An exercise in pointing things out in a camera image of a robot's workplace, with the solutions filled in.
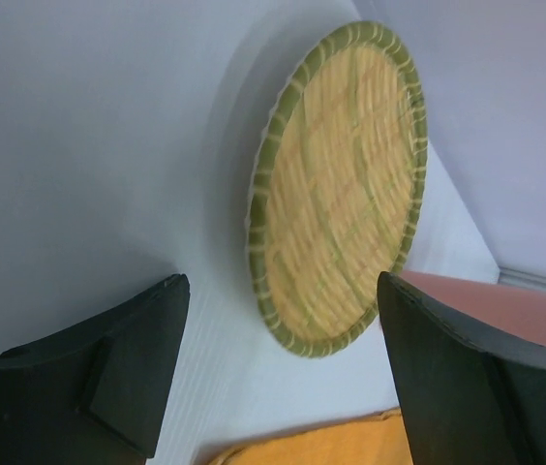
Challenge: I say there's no orange cartoon mouse cloth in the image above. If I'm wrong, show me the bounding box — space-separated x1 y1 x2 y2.
211 408 412 465

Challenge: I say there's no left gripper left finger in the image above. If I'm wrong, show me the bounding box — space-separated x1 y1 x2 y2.
0 274 190 464

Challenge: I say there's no pink plastic cup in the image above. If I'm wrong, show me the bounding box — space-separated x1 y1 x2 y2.
400 271 546 346

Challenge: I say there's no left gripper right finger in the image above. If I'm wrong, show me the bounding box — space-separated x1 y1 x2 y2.
378 272 546 464

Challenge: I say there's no woven bamboo round plate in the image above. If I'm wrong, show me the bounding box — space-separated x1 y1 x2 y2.
246 20 428 358

